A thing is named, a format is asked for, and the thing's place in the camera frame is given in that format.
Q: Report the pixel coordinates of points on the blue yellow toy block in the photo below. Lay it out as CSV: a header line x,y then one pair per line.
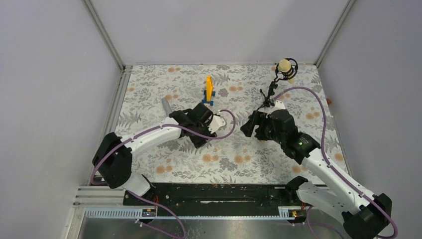
x,y
209,92

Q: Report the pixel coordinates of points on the floral patterned table mat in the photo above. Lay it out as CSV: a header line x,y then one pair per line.
x,y
242,159

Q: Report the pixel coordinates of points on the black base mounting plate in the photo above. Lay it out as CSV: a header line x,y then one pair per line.
x,y
226,200

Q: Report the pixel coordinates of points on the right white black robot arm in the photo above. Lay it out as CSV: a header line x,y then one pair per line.
x,y
362,213

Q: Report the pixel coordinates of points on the cream foam studio microphone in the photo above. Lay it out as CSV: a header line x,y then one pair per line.
x,y
286,69

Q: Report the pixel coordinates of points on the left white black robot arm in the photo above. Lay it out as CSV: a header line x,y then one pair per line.
x,y
113,159

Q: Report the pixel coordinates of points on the grey handheld microphone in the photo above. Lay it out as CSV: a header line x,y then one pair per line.
x,y
166,106

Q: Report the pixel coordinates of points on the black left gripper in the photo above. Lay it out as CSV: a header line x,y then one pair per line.
x,y
198,142

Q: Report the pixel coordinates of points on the black microphone tripod stand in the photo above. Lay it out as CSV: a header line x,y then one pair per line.
x,y
268,102

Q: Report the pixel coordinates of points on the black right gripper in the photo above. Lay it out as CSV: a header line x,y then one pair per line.
x,y
257,118

